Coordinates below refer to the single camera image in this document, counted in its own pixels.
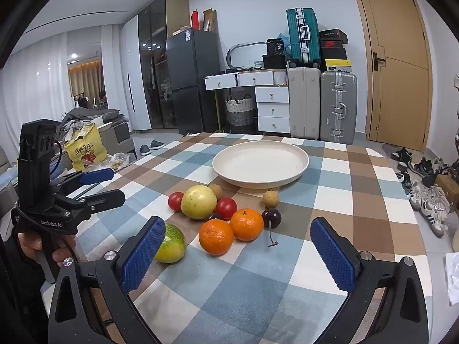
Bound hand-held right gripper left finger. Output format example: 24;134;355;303
48;216;166;344

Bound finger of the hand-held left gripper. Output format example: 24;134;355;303
54;169;115;191
54;188;126;217

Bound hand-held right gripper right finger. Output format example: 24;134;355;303
310;217;429;344

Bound yellow green round fruit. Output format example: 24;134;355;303
180;185;218;220
154;223;187;264

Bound orange mandarin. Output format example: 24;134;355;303
230;208;264;242
199;218;235;257

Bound red tomato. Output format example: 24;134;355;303
168;192;185;212
215;198;238;220

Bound cream round plate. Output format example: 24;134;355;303
212;141;310;189

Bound person's left forearm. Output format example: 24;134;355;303
0;231;54;344

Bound person's left hand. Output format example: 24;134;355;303
17;232;77;267

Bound clear plastic snack bag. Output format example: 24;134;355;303
108;152;130;170

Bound yellow snack bag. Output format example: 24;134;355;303
64;122;108;172

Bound grey sofa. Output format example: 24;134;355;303
0;147;22;219

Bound grey cabinet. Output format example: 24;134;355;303
97;116;137;165

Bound pile of grey clothes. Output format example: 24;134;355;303
59;107;126;133

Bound white sheer curtain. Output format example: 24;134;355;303
0;25;124;151

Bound brown curtain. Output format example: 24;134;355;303
68;60;103;109

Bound white wardrobe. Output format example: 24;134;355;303
123;16;152;131

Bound scattered loose shoes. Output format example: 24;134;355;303
382;143;459;239

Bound white plastic bag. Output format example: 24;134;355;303
445;253;459;307

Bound dark glass wardrobe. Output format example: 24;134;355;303
138;0;190;130

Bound brown cardboard box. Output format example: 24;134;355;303
435;174;459;205

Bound black refrigerator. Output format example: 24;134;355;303
166;28;221;137

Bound silver suitcase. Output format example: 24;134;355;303
320;71;358;144

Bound beige suitcase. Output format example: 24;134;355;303
288;66;321;140

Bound woven laundry basket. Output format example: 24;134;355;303
225;95;256;127

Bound white drawer desk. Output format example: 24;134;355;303
204;69;290;134

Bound wooden door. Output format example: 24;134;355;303
349;0;433;152

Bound grey curved hoop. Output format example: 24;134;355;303
227;42;271;69

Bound open cardboard box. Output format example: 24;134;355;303
203;8;217;33

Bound yellow black box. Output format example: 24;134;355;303
324;59;353;73

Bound black storage box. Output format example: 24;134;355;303
262;54;286;69

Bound black red shoebox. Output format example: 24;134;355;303
319;39;348;50

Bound black labelled bag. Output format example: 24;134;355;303
266;38;285;56

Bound blue plastic bag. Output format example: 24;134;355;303
278;33;293;58

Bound teal suitcase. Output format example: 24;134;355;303
286;7;321;66

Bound black cable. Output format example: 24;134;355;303
50;138;64;180

